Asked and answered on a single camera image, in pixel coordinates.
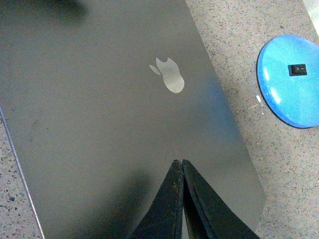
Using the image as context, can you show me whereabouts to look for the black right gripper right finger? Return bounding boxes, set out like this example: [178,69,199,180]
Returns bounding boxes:
[182,159,258,239]

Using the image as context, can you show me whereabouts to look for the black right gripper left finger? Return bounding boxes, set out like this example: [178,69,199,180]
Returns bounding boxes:
[130,160,184,239]

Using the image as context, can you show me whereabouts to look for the grey laptop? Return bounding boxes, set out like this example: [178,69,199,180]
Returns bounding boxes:
[0,0,265,239]

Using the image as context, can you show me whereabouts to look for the blue desk lamp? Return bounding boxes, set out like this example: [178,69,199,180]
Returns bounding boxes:
[256,34,319,128]

